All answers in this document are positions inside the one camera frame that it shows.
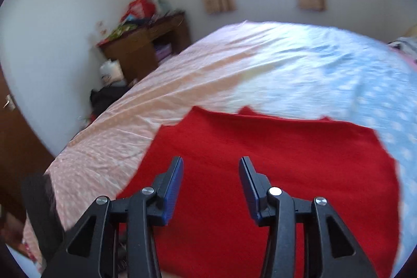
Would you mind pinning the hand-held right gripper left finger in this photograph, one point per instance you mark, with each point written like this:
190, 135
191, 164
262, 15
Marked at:
172, 193

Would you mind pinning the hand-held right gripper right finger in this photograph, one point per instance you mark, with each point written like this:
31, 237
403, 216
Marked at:
255, 203

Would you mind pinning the red knitted sweater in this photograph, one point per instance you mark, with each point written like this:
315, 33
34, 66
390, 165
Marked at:
309, 167

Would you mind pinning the black bag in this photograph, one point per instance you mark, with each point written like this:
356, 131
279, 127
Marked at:
104, 95

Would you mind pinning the bed with blue-pink sheet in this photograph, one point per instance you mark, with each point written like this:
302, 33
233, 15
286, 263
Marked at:
260, 69

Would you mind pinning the dark cloth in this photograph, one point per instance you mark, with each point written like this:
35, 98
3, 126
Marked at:
39, 216

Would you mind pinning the white paper bag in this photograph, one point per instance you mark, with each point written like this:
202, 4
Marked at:
112, 71

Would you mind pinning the purple folded items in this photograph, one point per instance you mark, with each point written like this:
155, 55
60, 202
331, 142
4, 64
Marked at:
163, 52

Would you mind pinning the brown wooden desk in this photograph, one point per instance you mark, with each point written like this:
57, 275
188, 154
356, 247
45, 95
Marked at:
133, 50

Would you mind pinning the brown wooden door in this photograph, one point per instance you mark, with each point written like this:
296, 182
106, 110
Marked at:
19, 151

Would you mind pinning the green cloth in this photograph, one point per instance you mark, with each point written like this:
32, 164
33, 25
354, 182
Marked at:
122, 31

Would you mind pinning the red bag on desk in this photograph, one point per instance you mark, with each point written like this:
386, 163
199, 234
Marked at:
140, 7

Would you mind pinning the grey patterned pillow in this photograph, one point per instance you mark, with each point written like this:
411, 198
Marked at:
404, 45

